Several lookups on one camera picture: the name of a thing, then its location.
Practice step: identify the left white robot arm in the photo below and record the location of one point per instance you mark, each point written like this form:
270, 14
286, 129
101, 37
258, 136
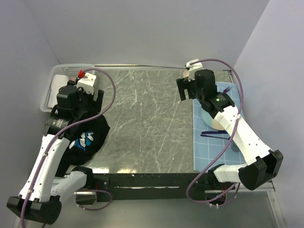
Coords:
38, 201

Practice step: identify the cream and blue plate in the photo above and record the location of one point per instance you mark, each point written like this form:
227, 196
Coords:
211, 122

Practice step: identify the blue grey cup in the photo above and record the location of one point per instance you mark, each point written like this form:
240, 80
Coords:
234, 148

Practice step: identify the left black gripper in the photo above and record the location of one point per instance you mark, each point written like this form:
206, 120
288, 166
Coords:
93, 105

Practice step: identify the white rolled t-shirt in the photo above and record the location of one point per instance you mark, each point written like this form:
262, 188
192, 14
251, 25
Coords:
58, 81

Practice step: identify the purple plastic knife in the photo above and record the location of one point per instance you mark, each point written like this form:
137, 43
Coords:
214, 132

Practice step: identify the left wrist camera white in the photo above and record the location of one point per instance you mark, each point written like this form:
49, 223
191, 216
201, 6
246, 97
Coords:
87, 82

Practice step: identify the blue grid placemat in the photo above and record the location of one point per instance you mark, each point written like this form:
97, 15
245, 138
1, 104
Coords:
206, 149

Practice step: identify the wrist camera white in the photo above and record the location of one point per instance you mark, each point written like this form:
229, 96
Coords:
87, 82
192, 63

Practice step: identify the pink rolled t-shirt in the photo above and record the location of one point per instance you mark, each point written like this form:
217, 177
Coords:
72, 79

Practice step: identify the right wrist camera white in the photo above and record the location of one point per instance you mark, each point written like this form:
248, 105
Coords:
192, 63

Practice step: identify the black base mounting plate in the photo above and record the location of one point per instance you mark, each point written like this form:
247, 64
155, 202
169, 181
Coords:
108, 182

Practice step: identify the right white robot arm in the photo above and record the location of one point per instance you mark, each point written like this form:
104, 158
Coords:
261, 163

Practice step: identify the cream divided dish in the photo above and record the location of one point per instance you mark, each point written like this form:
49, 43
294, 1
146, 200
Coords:
185, 73

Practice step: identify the black daisy t-shirt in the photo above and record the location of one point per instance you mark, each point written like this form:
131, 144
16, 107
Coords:
84, 144

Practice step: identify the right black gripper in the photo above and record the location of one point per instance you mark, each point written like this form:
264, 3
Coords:
182, 84

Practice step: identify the white plastic basket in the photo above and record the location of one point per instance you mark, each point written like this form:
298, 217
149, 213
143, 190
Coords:
70, 70

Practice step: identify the purple plastic fork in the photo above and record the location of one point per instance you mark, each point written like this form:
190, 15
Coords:
227, 89

